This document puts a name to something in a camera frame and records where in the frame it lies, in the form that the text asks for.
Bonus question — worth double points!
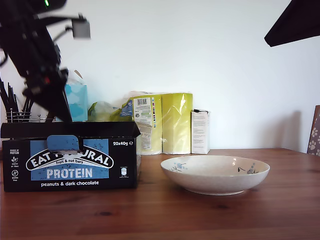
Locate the chrome wire holder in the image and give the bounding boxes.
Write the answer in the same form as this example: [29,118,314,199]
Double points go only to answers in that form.
[5,109,56,124]

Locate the black snack bar carton box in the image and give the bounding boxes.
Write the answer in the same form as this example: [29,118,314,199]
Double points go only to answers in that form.
[0,121,142,193]

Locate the green plastic bag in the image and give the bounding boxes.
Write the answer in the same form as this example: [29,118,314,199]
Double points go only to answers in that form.
[87,100,135,123]

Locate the black stick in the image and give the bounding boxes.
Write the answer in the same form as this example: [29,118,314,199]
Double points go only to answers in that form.
[0,76,14,115]
[22,97,33,114]
[13,93,21,115]
[6,83,16,114]

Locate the paw print chair back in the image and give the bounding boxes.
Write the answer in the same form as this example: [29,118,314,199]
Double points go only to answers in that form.
[306,104,320,157]

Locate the blue cloud tissue box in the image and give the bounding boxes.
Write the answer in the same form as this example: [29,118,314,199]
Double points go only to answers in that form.
[63,69,89,123]

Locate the small white carton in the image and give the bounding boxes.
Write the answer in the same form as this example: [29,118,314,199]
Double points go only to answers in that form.
[190,109,211,155]

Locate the yellow paper towel pack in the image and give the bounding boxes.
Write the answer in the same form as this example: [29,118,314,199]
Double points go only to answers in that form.
[124,91,194,156]

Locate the white floral ceramic bowl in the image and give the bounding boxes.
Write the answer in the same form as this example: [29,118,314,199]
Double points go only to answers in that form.
[159,154,271,196]

